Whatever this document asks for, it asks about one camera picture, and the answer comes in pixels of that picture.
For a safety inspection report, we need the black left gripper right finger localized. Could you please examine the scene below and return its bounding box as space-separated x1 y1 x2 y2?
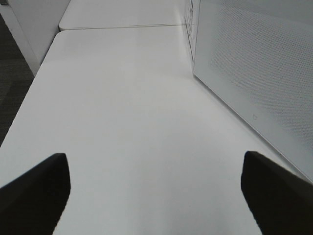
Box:
241 151 313 235

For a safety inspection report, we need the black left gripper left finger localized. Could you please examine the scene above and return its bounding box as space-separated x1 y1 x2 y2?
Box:
0 153 71 235

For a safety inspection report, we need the white microwave door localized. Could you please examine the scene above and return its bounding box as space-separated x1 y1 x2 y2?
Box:
192 0 313 179

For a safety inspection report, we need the white microwave oven body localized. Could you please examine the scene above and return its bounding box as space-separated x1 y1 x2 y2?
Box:
184 0 201 61

